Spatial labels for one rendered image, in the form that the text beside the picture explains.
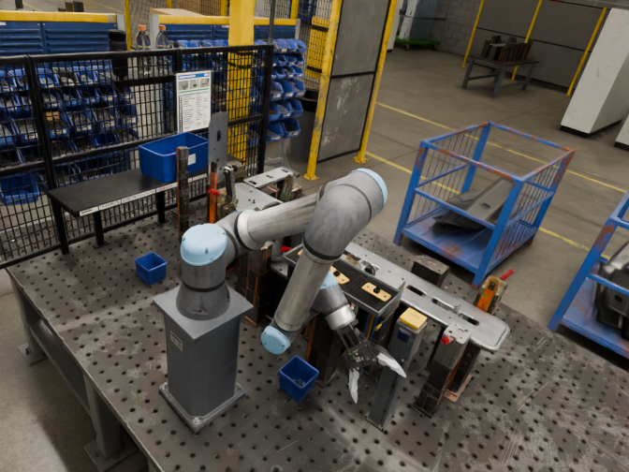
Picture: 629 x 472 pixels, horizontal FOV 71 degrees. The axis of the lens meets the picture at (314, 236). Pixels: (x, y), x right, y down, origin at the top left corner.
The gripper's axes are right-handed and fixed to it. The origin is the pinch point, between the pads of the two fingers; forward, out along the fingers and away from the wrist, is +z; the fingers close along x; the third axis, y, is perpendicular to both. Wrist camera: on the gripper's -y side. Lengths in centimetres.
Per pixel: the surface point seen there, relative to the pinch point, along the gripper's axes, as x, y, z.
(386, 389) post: -1.5, -20.0, 4.4
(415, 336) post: 14.8, -4.7, -7.7
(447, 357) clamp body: 20.1, -22.9, 5.0
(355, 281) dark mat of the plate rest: 7.0, -13.0, -29.2
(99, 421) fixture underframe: -115, -44, -30
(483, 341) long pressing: 32.8, -30.8, 7.4
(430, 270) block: 31, -54, -20
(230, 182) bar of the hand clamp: -21, -47, -90
